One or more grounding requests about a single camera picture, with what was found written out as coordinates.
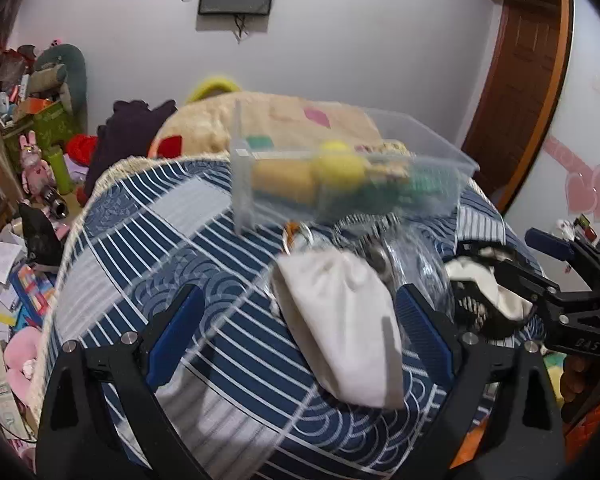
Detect black bag with chain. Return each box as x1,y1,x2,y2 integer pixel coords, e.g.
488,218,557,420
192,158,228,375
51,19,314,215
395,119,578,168
444,240,536,340

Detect white cloth pouch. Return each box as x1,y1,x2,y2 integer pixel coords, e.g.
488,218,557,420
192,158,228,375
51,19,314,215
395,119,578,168
272,248,404,410

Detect green knitted cloth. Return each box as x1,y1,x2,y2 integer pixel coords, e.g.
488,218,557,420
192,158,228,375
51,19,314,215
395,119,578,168
368,167,466,216

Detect floral yellow white cloth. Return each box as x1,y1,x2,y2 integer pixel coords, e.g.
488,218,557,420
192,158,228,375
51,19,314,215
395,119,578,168
354,140,413,183

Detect yellow fuzzy ball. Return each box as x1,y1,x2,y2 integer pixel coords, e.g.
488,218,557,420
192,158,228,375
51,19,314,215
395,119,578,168
311,141,366,192

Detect yellow sponge block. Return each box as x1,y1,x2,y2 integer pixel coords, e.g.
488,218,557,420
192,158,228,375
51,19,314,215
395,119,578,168
251,159,318,206

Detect person's right hand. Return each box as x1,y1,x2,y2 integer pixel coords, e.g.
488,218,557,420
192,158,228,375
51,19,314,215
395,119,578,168
559,356,600,404

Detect white wardrobe with hearts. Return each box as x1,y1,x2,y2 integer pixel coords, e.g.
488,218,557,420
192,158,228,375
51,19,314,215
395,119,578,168
505,0,600,239

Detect blue white patterned bedspread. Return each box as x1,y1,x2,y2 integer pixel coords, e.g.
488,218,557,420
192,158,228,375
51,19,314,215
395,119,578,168
29,152,546,480

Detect colourful book on floor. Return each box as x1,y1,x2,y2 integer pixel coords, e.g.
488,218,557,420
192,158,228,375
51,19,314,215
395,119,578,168
9,263,55,332

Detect pink plush toy on floor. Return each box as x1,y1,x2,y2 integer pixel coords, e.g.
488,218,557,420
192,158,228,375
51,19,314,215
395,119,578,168
4,326,42,405

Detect brown wooden door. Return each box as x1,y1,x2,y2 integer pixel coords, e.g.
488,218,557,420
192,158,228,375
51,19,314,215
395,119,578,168
463,0,573,212

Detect dark purple clothing pile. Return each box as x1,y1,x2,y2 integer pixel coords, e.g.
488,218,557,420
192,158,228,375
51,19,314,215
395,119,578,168
83,100,178,198

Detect clear plastic storage bin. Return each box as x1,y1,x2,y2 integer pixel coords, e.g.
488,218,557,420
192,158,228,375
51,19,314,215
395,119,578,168
230,100,478,233

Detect red plush item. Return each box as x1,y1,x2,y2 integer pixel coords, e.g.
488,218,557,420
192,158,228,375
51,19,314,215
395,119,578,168
65,133,98,167

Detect pink rabbit figurine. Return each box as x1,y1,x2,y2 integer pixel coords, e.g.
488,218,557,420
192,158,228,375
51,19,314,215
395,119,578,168
19,130,55,203

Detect green bottle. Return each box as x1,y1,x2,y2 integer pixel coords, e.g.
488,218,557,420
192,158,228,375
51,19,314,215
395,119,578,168
45,145,73,195

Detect beige patterned fleece blanket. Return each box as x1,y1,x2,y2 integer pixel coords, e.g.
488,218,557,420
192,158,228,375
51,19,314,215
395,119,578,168
148,91,407,159

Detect green cardboard box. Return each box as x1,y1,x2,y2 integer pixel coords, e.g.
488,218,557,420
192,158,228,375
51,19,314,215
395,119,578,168
2,102,82,167

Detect grey green plush toy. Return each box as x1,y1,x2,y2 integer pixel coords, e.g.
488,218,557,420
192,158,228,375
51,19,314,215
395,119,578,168
26,44,87,133

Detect black white striped cord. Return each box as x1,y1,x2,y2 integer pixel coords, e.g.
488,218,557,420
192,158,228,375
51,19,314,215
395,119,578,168
331,211,406,281

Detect yellow plush ring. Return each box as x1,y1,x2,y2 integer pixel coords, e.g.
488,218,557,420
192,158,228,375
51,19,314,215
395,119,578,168
185,75,243,106

